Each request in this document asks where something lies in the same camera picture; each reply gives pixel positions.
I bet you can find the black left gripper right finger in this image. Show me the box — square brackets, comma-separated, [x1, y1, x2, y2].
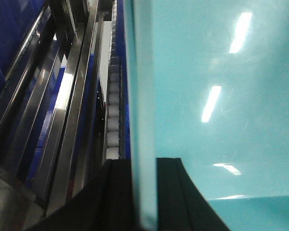
[157, 158, 229, 231]

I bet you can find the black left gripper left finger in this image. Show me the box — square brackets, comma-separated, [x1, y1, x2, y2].
[30, 160, 135, 231]

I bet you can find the light cyan plastic bin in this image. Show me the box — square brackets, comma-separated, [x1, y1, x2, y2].
[123, 0, 289, 231]

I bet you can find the dark blue bin beside shelf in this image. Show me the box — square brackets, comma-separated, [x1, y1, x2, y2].
[0, 0, 45, 94]

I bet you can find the white roller track strip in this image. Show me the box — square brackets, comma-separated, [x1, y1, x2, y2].
[105, 0, 125, 159]

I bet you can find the stainless steel shelf rail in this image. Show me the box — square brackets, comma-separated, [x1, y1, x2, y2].
[0, 0, 113, 231]

